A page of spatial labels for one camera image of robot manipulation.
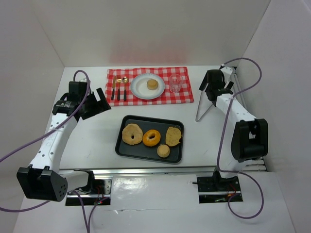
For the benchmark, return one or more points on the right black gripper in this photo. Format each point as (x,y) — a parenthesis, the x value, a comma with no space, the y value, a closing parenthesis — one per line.
(219,90)

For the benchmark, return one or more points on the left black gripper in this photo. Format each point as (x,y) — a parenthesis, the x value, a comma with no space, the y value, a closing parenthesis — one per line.
(92,104)

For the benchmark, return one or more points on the metal tongs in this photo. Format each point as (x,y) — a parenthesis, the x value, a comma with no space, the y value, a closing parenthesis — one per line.
(204,104)

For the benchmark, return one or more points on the small round bun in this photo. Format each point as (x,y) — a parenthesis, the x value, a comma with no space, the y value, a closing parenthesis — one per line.
(163,151)
(152,84)

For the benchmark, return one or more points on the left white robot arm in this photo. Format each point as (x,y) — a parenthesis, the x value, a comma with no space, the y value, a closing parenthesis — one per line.
(41,180)

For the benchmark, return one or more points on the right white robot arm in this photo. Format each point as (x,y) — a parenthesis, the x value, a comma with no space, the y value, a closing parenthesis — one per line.
(247,135)

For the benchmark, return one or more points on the speckled bread slice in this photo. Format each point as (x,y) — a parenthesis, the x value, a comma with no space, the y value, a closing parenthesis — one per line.
(173,136)

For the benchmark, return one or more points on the red checkered cloth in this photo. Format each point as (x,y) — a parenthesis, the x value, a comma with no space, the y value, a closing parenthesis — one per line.
(183,96)

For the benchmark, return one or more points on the clear drinking glass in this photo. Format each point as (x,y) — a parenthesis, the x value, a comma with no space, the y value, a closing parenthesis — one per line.
(175,83)

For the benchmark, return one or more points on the pale bagel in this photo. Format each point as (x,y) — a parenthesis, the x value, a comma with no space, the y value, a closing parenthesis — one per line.
(132,134)

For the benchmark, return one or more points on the white plate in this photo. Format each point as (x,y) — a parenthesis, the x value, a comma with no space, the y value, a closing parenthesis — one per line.
(140,90)

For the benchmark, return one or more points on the black baking tray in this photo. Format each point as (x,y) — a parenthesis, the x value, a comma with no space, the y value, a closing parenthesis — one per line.
(141,151)

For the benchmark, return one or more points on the orange glazed donut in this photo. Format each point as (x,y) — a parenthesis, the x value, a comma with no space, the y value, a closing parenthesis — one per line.
(151,138)

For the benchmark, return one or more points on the gold knife black handle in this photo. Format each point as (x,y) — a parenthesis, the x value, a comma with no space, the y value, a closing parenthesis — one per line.
(113,87)

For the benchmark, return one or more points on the gold fork black handle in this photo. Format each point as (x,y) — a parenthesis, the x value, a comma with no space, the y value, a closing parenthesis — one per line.
(119,81)

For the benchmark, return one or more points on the gold spoon black handle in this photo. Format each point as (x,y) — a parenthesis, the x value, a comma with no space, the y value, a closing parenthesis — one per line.
(125,81)

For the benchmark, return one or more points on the aluminium side rail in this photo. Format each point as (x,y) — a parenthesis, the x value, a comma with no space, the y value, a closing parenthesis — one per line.
(259,164)

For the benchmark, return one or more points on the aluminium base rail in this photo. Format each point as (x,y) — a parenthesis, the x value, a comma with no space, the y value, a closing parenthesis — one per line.
(208,192)

